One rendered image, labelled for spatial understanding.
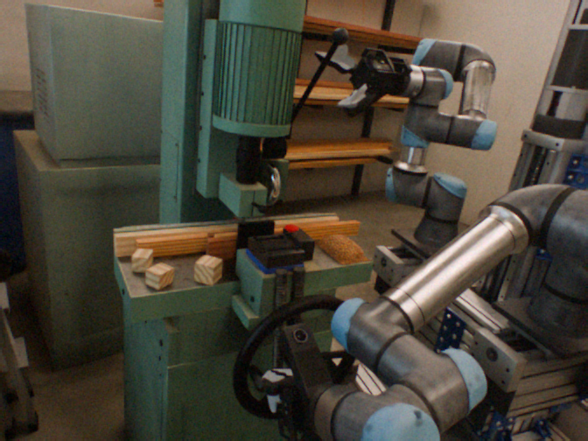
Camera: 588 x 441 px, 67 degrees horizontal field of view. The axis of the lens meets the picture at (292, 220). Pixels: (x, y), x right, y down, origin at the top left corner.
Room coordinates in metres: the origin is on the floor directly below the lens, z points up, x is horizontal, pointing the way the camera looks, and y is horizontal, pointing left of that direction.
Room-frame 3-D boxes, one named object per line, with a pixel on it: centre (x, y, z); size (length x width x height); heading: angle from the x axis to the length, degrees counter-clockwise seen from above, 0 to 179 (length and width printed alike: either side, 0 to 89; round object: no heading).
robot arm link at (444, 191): (1.46, -0.50, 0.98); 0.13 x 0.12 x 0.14; 74
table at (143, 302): (0.93, 0.06, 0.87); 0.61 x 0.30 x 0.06; 121
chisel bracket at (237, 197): (1.04, 0.13, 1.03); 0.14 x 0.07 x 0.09; 31
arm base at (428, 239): (1.46, -0.51, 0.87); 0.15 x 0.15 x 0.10
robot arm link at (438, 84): (1.16, -0.29, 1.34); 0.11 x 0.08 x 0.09; 121
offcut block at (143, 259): (0.85, 0.31, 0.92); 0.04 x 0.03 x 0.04; 4
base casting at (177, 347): (1.12, 0.19, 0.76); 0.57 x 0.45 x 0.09; 31
